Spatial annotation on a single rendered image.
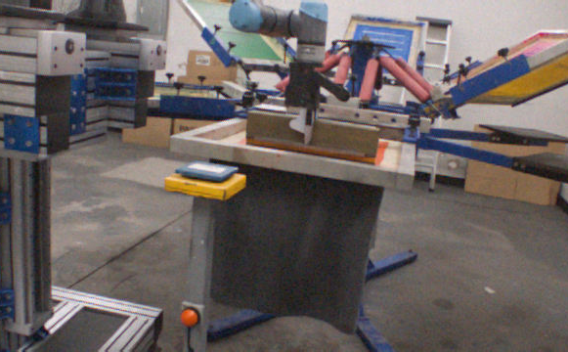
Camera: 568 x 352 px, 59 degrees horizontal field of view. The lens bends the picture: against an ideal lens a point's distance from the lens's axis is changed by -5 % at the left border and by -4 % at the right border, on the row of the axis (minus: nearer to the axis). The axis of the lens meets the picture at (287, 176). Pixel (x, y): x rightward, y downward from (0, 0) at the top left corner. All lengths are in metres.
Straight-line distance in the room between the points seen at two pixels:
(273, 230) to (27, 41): 0.72
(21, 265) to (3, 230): 0.11
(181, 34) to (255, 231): 5.27
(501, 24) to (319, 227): 4.83
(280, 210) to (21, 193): 0.72
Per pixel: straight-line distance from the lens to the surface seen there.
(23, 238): 1.61
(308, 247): 1.35
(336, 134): 1.37
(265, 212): 1.34
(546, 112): 6.05
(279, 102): 2.04
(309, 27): 1.35
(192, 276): 1.14
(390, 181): 1.17
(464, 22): 5.92
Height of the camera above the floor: 1.22
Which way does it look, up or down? 13 degrees down
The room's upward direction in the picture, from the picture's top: 7 degrees clockwise
